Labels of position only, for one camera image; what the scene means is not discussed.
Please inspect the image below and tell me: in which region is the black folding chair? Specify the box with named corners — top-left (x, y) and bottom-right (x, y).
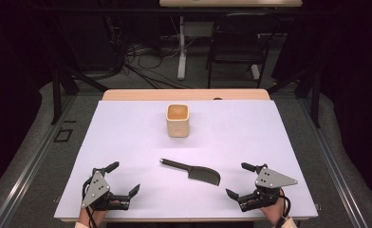
top-left (206, 12), bottom-right (282, 89)

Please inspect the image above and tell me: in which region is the person's left hand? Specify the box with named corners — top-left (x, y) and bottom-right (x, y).
top-left (78, 206), bottom-right (108, 227)

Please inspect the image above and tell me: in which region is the black metal frame stand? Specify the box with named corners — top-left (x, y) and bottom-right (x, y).
top-left (49, 61), bottom-right (110, 126)
top-left (267, 61), bottom-right (322, 129)

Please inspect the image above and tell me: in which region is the bundle of floor cables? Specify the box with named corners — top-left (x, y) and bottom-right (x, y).
top-left (111, 34), bottom-right (193, 90)

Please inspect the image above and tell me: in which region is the white-legged desk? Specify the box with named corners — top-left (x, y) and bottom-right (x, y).
top-left (158, 0), bottom-right (303, 81)

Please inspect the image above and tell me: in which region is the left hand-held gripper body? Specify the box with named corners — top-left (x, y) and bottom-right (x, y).
top-left (81, 170), bottom-right (132, 212)

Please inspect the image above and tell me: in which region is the wooden table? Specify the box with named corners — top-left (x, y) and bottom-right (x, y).
top-left (60, 88), bottom-right (312, 223)

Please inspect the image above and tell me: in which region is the person's right hand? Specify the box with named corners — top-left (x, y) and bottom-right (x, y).
top-left (259, 199), bottom-right (287, 227)

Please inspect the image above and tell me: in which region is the cream square cup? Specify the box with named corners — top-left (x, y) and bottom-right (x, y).
top-left (165, 104), bottom-right (191, 139)

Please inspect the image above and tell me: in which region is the black knife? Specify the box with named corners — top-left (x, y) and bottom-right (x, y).
top-left (159, 158), bottom-right (222, 187)

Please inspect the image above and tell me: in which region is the aluminium floor rail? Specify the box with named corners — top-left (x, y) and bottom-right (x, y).
top-left (0, 94), bottom-right (78, 228)
top-left (297, 94), bottom-right (369, 228)

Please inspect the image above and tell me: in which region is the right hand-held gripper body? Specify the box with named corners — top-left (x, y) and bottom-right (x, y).
top-left (237, 166), bottom-right (299, 213)

